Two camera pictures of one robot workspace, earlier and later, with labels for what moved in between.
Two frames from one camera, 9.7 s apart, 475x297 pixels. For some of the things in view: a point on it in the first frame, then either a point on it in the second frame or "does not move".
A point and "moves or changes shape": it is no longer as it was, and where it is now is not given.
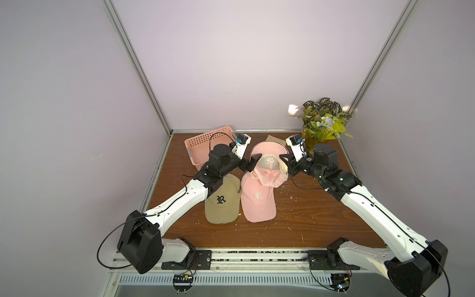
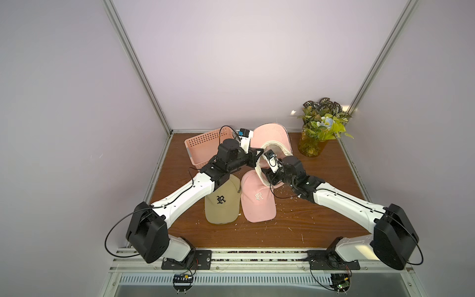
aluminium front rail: [254, 260] does not move
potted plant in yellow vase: [322, 120] does not move
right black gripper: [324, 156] -> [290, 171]
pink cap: [271, 171] moves or changes shape
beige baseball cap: [222, 205] does not move
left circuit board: [182, 278] does not move
